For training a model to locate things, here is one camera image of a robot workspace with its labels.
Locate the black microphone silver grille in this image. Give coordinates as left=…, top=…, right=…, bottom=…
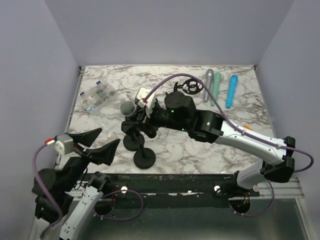
left=120, top=101, right=137, bottom=118

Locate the blue microphone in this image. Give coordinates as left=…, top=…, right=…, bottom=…
left=225, top=75, right=239, bottom=109

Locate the black round-base mic stand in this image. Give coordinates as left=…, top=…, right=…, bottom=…
left=121, top=120, right=156, bottom=170

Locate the black round-base clip stand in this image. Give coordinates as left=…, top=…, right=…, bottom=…
left=123, top=133, right=145, bottom=152

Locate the orange tape measure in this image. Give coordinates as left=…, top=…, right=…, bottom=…
left=244, top=125, right=253, bottom=130

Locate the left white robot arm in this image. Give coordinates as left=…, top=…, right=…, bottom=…
left=32, top=127, right=120, bottom=240

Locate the teal microphone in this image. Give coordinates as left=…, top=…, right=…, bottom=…
left=210, top=72, right=222, bottom=100

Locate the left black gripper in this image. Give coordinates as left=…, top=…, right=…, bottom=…
left=62, top=127, right=121, bottom=192

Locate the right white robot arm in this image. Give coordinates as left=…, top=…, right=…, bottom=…
left=134, top=88, right=295, bottom=196

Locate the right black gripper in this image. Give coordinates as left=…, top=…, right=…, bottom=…
left=132, top=102, right=189, bottom=135

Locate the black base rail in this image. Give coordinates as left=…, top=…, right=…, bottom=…
left=106, top=173, right=260, bottom=209

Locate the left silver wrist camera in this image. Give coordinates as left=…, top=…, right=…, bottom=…
left=44, top=133, right=74, bottom=156

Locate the small white plastic piece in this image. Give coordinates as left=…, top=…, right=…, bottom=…
left=222, top=149, right=235, bottom=164

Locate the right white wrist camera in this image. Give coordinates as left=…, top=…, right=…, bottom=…
left=134, top=86, right=156, bottom=118

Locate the clear plastic screw box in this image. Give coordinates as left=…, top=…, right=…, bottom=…
left=78, top=80, right=118, bottom=114

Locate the black tripod shock mount stand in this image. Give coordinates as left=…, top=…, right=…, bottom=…
left=165, top=78, right=203, bottom=97

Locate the grey microphone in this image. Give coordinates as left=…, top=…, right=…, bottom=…
left=203, top=69, right=214, bottom=102

